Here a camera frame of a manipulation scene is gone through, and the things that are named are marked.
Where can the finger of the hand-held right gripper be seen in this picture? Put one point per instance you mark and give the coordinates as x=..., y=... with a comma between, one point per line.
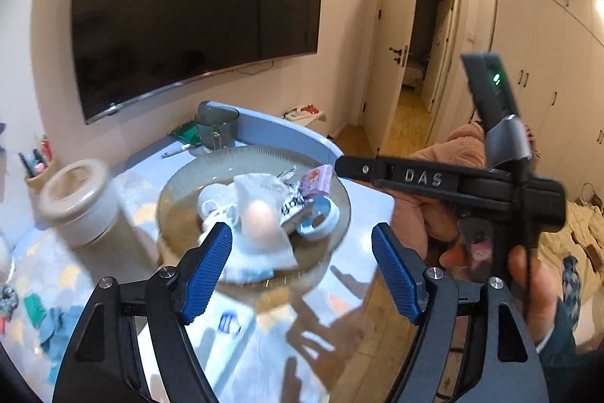
x=356, y=168

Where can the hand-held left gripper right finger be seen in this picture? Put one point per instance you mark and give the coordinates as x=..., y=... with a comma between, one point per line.
x=396, y=275

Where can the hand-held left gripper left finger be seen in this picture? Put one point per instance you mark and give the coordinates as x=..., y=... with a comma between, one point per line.
x=207, y=271

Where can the glass bowl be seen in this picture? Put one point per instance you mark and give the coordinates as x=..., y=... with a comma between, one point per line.
x=188, y=214

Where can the person's right forearm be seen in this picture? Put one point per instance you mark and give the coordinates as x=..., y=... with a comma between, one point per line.
x=559, y=337

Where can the person's right hand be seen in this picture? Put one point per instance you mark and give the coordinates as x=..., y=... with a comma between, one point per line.
x=540, y=289

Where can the pink sachet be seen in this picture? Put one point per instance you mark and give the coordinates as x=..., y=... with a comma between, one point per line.
x=317, y=181

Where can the white blue tape roll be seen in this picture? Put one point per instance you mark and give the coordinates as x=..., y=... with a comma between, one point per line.
x=325, y=214

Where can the white blue striped packet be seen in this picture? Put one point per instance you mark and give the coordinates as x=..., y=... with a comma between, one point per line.
x=230, y=322

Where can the white small cup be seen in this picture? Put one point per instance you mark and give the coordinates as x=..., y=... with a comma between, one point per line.
x=212, y=202

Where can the white low shelf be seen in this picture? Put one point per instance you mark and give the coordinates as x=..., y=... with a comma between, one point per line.
x=306, y=117

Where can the white printed sachet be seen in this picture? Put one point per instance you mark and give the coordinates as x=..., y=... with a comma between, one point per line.
x=292, y=207

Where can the beige bed blanket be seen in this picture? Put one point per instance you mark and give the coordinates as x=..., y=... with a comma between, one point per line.
x=585, y=233

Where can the white pen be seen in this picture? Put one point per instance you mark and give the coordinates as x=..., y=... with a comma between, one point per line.
x=177, y=150

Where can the grey insulated jar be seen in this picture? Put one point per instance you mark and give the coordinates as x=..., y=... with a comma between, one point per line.
x=89, y=209

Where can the green patterned packet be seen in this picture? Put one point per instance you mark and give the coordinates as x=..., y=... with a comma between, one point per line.
x=185, y=131

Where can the white door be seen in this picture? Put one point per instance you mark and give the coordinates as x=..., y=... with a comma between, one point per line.
x=391, y=30

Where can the grey glass mug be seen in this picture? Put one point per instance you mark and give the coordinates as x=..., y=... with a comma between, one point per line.
x=217, y=127

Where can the white wardrobe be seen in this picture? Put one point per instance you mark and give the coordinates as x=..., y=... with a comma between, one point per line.
x=542, y=53

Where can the blue cloth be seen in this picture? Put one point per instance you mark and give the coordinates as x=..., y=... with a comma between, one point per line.
x=59, y=334

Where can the fan patterned tablecloth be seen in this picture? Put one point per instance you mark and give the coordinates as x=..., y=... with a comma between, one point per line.
x=28, y=252

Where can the wooden pen holder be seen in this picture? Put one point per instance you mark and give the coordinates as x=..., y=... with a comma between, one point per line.
x=40, y=190

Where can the checkered scrunchie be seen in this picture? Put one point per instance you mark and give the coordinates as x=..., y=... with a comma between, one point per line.
x=7, y=303

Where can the bunch of pens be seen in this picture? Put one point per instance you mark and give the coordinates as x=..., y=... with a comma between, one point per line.
x=35, y=157

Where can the black television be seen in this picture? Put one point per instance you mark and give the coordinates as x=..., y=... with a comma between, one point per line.
x=188, y=6

